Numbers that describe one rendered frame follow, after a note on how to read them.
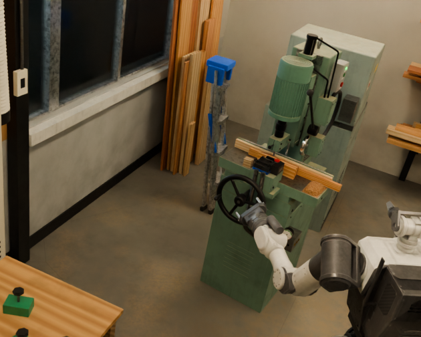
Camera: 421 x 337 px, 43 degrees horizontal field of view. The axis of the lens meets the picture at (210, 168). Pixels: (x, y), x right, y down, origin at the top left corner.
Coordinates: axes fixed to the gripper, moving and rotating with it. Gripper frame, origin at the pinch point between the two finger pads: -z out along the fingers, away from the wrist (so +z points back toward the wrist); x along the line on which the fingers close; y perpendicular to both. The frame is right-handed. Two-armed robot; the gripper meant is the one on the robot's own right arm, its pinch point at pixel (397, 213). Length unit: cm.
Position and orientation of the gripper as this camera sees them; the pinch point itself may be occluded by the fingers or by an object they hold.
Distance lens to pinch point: 250.0
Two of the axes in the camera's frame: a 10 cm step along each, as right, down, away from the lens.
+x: -6.6, -6.9, -2.9
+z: -0.8, 4.4, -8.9
